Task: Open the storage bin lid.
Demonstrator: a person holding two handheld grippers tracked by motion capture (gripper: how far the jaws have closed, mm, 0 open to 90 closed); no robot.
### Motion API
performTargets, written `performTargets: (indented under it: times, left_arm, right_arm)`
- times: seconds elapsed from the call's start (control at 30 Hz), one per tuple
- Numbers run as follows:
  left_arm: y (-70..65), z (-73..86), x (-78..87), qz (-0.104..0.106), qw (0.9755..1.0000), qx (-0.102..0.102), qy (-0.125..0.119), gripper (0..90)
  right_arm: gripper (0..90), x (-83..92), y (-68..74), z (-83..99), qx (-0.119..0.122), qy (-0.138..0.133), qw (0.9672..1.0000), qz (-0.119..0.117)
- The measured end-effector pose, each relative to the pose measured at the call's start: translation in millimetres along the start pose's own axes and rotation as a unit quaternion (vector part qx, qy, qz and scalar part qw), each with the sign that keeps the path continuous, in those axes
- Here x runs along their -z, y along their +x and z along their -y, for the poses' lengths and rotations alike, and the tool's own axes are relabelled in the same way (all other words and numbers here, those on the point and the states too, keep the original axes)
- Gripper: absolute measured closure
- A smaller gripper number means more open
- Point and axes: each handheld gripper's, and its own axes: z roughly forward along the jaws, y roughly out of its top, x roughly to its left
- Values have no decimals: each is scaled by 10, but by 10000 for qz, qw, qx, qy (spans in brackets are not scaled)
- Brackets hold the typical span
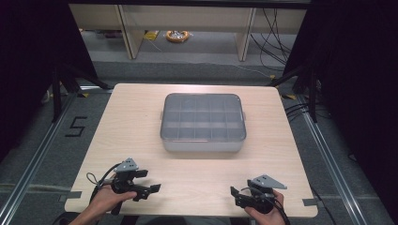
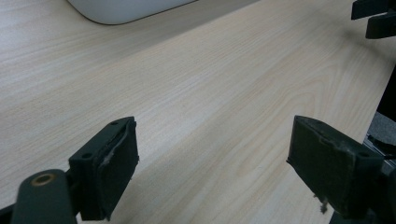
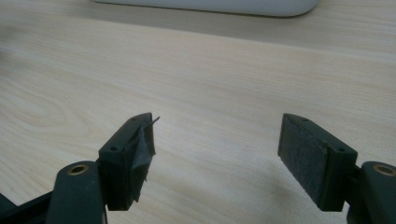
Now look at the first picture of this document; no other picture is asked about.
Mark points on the clear grey box lid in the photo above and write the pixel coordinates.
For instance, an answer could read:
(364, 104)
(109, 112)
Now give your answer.
(202, 116)

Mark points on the grey tape strip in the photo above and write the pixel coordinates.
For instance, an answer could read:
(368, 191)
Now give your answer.
(310, 202)
(71, 196)

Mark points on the black metal stand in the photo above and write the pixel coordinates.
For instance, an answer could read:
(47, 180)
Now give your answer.
(67, 82)
(308, 84)

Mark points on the aluminium floor rail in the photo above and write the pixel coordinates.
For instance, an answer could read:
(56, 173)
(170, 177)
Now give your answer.
(37, 156)
(328, 162)

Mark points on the grey compartment storage box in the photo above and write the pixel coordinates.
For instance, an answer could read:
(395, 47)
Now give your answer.
(203, 146)

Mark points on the black curtain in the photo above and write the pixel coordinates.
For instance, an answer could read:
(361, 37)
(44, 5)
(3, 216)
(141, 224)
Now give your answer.
(28, 62)
(359, 78)

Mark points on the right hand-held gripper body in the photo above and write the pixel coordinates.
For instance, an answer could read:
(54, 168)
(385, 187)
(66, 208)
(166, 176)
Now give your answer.
(262, 193)

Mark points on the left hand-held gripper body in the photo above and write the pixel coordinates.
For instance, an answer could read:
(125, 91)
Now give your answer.
(124, 182)

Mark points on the light wooden desk frame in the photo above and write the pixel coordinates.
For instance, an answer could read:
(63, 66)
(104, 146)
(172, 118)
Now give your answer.
(131, 34)

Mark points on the person's left hand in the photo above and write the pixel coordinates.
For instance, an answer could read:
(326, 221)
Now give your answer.
(108, 200)

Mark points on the person's right hand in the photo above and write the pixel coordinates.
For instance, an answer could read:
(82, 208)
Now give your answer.
(268, 217)

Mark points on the yellow tape piece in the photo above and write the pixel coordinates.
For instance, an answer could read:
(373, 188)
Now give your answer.
(83, 95)
(289, 97)

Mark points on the yellow packet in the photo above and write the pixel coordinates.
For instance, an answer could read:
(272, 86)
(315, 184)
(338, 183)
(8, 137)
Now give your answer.
(151, 35)

